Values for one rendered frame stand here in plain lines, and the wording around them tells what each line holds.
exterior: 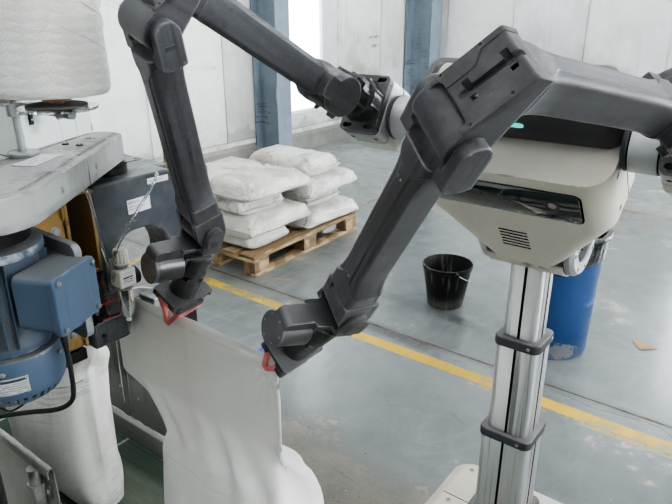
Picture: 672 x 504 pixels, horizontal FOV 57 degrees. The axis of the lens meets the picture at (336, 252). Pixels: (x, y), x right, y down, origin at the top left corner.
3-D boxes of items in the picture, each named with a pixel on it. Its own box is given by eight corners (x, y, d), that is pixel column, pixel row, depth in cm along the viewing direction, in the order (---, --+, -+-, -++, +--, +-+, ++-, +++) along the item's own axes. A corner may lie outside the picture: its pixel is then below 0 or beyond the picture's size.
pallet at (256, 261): (356, 229, 501) (356, 211, 495) (255, 278, 409) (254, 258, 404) (278, 211, 545) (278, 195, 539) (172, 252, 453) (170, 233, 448)
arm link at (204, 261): (221, 255, 116) (206, 234, 118) (189, 261, 111) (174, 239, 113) (210, 280, 120) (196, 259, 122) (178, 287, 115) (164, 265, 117)
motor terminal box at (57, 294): (106, 322, 98) (96, 254, 94) (68, 354, 89) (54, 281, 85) (60, 317, 100) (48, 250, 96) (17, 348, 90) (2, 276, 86)
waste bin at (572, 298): (606, 335, 337) (626, 222, 313) (575, 377, 298) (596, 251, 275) (520, 311, 364) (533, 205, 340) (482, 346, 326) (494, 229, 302)
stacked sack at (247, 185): (315, 186, 438) (314, 166, 433) (248, 208, 389) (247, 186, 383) (271, 177, 462) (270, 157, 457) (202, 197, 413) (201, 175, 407)
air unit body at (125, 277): (146, 317, 127) (137, 246, 121) (126, 326, 123) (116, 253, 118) (133, 311, 129) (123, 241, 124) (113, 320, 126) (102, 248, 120)
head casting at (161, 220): (201, 279, 145) (190, 153, 134) (109, 318, 126) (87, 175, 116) (124, 251, 162) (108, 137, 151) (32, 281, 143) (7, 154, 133)
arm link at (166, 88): (184, 15, 83) (145, -8, 89) (146, 29, 81) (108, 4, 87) (234, 244, 114) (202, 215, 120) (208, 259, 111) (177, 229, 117)
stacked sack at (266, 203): (288, 207, 431) (288, 188, 426) (240, 221, 403) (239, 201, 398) (228, 190, 473) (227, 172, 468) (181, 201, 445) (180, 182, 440)
